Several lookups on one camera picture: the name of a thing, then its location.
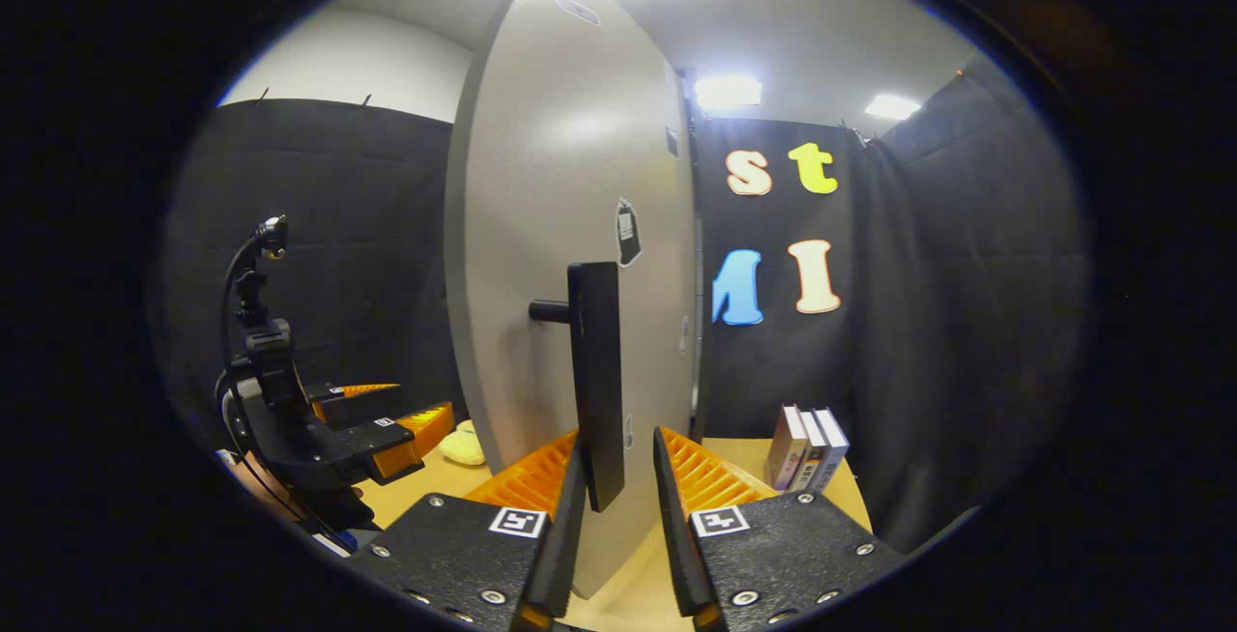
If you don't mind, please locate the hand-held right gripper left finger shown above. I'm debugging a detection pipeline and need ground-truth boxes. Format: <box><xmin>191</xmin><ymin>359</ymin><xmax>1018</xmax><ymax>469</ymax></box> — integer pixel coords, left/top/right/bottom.
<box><xmin>348</xmin><ymin>427</ymin><xmax>590</xmax><ymax>632</ymax></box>

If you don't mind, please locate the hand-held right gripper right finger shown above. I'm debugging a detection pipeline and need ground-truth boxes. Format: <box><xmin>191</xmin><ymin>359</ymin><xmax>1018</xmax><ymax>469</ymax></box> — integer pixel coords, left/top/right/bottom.
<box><xmin>652</xmin><ymin>425</ymin><xmax>906</xmax><ymax>632</ymax></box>

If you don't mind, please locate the black door handle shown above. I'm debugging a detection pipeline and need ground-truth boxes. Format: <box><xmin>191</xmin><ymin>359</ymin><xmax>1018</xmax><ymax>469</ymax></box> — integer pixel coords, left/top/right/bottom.
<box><xmin>529</xmin><ymin>262</ymin><xmax>626</xmax><ymax>514</ymax></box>

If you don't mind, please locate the grey cabinet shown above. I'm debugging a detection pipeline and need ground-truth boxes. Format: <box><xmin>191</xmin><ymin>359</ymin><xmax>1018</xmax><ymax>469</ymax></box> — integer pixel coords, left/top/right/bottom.
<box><xmin>679</xmin><ymin>67</ymin><xmax>708</xmax><ymax>440</ymax></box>

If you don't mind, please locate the light grey cabinet door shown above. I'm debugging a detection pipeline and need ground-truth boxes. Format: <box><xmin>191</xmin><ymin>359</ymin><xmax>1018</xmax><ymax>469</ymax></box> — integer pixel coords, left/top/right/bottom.
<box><xmin>445</xmin><ymin>0</ymin><xmax>699</xmax><ymax>599</ymax></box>

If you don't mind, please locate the pale yellow plush toy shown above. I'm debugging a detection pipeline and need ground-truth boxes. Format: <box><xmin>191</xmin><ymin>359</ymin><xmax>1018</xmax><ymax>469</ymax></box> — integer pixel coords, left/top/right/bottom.
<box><xmin>439</xmin><ymin>419</ymin><xmax>488</xmax><ymax>467</ymax></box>

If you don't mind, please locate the upright thin book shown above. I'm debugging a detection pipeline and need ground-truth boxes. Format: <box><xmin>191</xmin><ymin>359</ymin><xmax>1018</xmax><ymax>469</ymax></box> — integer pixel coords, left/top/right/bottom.
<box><xmin>810</xmin><ymin>407</ymin><xmax>852</xmax><ymax>493</ymax></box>
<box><xmin>792</xmin><ymin>410</ymin><xmax>831</xmax><ymax>493</ymax></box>
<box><xmin>767</xmin><ymin>404</ymin><xmax>809</xmax><ymax>491</ymax></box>

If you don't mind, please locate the black backdrop cloth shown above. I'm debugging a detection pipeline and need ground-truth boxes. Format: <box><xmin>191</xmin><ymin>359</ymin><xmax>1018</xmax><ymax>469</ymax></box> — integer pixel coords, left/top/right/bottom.
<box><xmin>159</xmin><ymin>99</ymin><xmax>1093</xmax><ymax>556</ymax></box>

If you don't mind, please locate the ceiling light panel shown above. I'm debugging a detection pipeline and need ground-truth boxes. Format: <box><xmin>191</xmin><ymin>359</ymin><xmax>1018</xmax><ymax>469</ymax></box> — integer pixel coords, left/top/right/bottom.
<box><xmin>865</xmin><ymin>94</ymin><xmax>922</xmax><ymax>122</ymax></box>
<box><xmin>693</xmin><ymin>74</ymin><xmax>764</xmax><ymax>112</ymax></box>

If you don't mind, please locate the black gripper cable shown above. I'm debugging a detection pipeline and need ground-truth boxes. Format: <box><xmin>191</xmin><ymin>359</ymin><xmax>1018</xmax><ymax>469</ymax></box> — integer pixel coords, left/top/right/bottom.
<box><xmin>221</xmin><ymin>231</ymin><xmax>264</xmax><ymax>382</ymax></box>

